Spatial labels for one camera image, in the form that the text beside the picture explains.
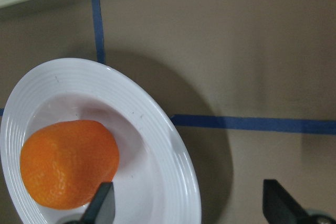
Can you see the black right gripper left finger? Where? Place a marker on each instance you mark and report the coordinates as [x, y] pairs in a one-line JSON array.
[[102, 207]]

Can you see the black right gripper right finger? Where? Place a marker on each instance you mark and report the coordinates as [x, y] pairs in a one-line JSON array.
[[279, 206]]

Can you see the orange fruit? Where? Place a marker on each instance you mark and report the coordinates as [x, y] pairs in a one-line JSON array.
[[62, 165]]

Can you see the white round plate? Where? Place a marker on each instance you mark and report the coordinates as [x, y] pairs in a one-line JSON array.
[[155, 182]]

